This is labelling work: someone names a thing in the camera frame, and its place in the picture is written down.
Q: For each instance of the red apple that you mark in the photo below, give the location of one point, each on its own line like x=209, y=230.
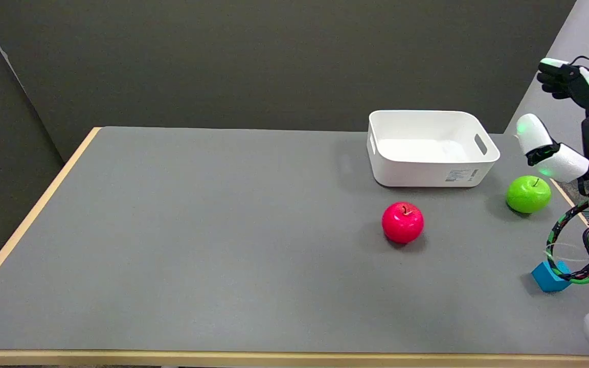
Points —
x=402, y=222

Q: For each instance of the green apple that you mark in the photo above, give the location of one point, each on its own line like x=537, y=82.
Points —
x=528, y=194

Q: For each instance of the white plastic storage bin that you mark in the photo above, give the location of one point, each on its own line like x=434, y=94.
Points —
x=430, y=148

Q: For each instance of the blue block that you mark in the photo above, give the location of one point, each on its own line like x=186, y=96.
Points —
x=547, y=277

